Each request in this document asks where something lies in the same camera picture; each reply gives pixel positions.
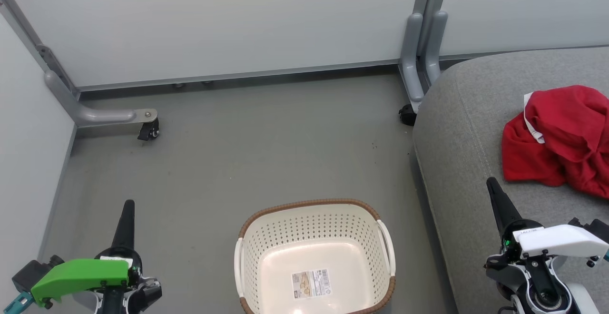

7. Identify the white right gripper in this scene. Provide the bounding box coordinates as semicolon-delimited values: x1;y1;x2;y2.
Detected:
485;177;609;271

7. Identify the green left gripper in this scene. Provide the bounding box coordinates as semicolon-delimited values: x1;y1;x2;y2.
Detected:
30;200;144;306

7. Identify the red clothing with white collar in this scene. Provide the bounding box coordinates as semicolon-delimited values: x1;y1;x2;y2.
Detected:
501;85;609;200

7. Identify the cream perforated laundry basket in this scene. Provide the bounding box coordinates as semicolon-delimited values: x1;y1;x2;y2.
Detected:
233;198;397;314

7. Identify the grey fabric sofa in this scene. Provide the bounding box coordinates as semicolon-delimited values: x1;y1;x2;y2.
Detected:
412;47;609;314

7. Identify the black caster wheel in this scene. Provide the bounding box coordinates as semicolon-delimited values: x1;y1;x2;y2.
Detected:
138;118;160;142
398;104;419;127

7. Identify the grey partition foot with bolt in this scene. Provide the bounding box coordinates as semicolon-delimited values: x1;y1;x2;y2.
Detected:
44;69;159;129

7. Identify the paper label sticker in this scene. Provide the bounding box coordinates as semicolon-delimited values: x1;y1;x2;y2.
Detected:
291;268;332;300

